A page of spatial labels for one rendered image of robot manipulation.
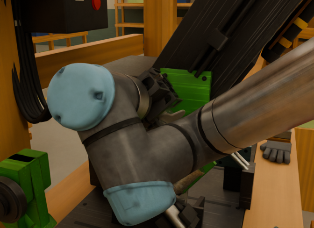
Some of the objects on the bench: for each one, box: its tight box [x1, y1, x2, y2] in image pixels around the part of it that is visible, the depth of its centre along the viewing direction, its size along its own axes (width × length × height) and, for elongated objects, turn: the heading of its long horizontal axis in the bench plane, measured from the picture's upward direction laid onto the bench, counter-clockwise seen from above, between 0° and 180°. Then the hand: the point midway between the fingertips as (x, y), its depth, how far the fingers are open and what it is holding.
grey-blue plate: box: [215, 146, 252, 192], centre depth 90 cm, size 10×2×14 cm, turn 69°
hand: (157, 110), depth 68 cm, fingers open, 8 cm apart
